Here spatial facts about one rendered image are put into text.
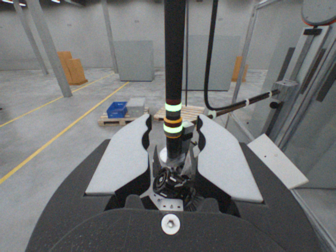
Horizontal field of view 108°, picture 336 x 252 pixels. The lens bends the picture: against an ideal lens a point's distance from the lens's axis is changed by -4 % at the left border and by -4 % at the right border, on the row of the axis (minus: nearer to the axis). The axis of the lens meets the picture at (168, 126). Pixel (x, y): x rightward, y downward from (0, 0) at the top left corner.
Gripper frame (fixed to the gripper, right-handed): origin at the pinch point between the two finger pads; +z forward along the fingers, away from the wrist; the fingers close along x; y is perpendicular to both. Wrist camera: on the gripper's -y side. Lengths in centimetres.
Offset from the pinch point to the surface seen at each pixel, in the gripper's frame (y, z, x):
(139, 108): 126, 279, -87
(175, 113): 6.6, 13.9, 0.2
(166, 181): 40.5, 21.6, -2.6
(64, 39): -74, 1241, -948
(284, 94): 13, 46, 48
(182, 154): 19.9, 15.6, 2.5
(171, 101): 3.9, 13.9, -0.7
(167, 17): -9.5, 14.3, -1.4
